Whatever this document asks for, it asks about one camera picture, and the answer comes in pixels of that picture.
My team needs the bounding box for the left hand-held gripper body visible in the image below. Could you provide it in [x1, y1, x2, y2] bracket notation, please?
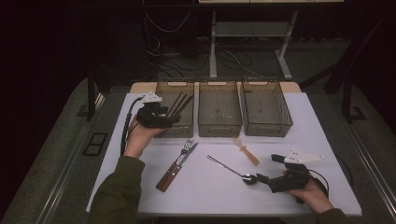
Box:
[135, 91, 172, 129]

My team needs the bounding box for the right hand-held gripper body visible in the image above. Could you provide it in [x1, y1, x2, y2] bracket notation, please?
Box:
[268, 148, 325, 194]

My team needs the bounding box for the long metal spoon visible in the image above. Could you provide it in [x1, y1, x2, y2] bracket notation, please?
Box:
[206, 154, 259, 186]

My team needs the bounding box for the wooden-handled metal knife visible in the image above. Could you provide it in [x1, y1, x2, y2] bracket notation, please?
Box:
[160, 143, 199, 193]

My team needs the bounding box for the person's left hand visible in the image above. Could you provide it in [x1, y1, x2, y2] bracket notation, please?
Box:
[123, 116, 167, 160]

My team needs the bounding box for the person's right hand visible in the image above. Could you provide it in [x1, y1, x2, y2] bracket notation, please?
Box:
[284, 179, 334, 215]

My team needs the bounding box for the small wooden fork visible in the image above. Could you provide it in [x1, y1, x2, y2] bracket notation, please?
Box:
[232, 135, 261, 166]

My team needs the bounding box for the white table sheet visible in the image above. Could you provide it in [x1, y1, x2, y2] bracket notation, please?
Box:
[86, 91, 362, 217]

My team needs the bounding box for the black upright stand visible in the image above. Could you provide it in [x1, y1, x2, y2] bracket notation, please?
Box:
[86, 73, 106, 122]
[340, 78, 368, 124]

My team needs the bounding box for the white metal desk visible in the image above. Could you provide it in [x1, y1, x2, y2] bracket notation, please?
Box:
[198, 0, 345, 81]

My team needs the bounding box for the black slanted stand leg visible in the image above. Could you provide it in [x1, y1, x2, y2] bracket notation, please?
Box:
[300, 8, 396, 94]

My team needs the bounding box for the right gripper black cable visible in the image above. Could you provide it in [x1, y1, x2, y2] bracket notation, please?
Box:
[307, 168, 330, 199]

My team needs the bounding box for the black floor cable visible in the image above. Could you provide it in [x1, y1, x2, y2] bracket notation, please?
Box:
[157, 52, 209, 78]

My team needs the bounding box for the hanging white cable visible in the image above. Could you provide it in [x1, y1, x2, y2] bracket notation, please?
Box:
[144, 10, 191, 34]

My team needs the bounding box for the metal floor rail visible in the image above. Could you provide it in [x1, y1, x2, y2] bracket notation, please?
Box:
[345, 120, 396, 216]
[35, 92, 106, 224]

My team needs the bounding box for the white floor cable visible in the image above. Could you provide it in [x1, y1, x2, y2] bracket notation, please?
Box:
[222, 49, 265, 78]

